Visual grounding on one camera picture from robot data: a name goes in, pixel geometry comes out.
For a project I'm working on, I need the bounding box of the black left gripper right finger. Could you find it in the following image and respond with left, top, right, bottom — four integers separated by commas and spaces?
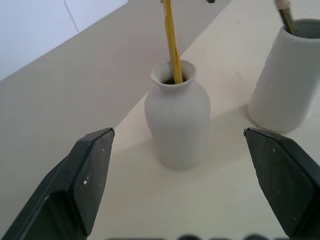
243, 127, 320, 240

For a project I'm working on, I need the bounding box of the green-stemmed flower bouquet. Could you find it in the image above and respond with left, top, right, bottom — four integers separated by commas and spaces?
273, 0, 297, 36

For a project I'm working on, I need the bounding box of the white cylindrical vase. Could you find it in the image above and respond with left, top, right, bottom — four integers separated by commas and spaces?
247, 18, 320, 133

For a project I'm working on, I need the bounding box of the white narrow-neck ceramic vase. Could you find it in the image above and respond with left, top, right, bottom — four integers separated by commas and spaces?
144, 59, 211, 172

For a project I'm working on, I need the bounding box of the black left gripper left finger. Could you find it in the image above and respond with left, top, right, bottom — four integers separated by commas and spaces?
0, 127, 116, 240

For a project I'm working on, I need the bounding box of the yellow-stemmed flower bouquet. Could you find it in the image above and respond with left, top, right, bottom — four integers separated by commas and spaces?
160, 0, 184, 85

